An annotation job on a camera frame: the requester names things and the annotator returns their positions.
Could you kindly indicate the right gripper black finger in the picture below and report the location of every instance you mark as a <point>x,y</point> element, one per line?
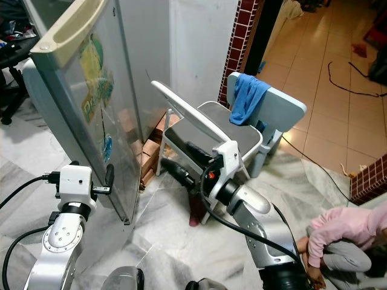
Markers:
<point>200,151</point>
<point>179,170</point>

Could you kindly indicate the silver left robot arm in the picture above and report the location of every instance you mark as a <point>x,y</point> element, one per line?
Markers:
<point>63,241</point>

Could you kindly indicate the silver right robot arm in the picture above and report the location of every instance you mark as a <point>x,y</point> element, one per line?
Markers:
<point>263,220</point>

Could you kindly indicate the grey fridge cabinet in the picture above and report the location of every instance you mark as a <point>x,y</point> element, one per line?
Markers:
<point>45,18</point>

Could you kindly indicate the small blue door sticker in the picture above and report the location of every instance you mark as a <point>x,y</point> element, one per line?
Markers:
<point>107,148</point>

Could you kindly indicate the orange brick stack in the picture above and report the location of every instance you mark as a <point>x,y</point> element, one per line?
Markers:
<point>151,157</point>

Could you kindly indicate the dark red plastic object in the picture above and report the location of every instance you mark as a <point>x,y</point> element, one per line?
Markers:
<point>198,211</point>

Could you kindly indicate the white folding chair grey seat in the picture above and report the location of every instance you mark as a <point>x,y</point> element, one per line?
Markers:
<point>190,115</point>

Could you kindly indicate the blue cloth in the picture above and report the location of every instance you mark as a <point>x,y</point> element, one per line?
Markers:
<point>249,99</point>

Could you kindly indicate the yellow green door sticker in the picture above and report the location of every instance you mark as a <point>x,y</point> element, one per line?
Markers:
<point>97,78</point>

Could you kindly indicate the grey robot left leg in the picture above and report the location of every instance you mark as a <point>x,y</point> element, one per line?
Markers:
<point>121,279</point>

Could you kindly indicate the light blue plastic chair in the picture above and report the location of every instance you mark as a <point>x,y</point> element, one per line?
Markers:
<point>284,112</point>

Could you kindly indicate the black office chair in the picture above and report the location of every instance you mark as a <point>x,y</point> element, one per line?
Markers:
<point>15,57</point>

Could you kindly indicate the person in pink top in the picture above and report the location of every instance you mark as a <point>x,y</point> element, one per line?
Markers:
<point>344,232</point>

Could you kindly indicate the dark clothes pile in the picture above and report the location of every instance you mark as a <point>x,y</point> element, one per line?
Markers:
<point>12,21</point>

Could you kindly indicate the small red floor item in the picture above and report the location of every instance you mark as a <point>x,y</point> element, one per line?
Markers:
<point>360,50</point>

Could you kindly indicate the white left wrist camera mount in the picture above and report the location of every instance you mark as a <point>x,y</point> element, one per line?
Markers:
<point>75,186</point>

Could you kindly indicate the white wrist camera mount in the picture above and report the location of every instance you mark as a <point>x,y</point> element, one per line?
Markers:
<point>231,158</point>
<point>75,186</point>

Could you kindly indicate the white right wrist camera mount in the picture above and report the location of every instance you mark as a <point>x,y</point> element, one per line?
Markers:
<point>231,158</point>

